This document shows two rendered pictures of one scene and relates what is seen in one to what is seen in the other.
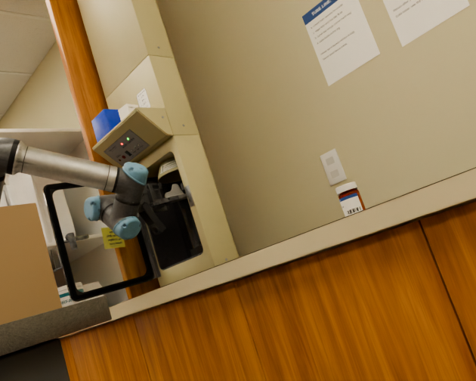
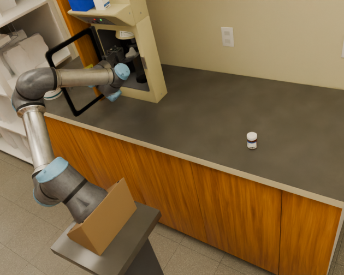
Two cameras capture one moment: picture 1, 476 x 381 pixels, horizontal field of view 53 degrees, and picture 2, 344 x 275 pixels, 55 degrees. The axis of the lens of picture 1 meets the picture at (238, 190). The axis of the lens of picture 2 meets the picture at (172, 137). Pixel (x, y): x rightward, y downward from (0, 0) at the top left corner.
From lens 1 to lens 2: 1.11 m
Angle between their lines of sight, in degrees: 50
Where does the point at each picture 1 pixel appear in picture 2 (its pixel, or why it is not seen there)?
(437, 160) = (287, 61)
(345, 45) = not seen: outside the picture
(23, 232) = (122, 191)
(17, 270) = (123, 206)
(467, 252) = (294, 198)
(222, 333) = (176, 165)
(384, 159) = (259, 47)
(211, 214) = (155, 70)
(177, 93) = not seen: outside the picture
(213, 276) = (179, 155)
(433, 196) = (292, 189)
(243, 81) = not seen: outside the picture
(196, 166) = (147, 42)
